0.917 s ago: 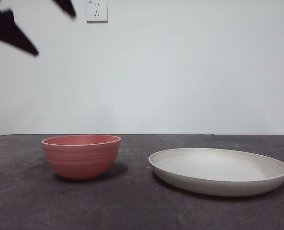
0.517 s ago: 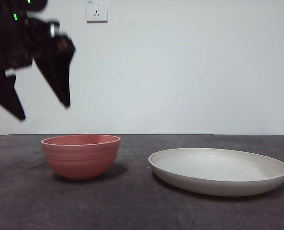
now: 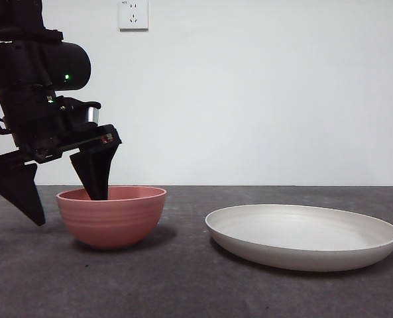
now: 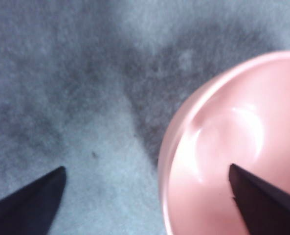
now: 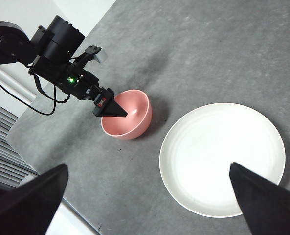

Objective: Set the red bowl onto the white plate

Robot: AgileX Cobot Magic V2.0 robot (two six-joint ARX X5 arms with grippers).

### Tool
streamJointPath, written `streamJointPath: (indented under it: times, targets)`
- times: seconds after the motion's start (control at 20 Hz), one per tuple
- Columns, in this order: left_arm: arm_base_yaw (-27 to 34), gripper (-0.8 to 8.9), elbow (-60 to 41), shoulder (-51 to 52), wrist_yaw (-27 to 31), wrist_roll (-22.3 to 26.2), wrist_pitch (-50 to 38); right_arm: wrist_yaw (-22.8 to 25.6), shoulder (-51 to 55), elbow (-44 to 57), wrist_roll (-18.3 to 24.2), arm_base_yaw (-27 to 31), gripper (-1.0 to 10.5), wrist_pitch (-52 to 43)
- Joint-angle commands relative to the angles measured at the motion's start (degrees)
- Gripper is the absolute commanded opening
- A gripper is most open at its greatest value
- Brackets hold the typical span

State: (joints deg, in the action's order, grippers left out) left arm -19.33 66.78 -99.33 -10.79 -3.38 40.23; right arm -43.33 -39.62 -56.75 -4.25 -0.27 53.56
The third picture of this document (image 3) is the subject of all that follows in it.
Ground red ribbed bowl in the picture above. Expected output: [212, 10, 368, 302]
[56, 185, 168, 250]

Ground white round plate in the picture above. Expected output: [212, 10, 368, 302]
[205, 203, 393, 273]

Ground pale grey camera box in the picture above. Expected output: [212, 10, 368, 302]
[85, 105, 100, 124]

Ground white wall socket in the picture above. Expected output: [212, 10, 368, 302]
[118, 0, 149, 32]

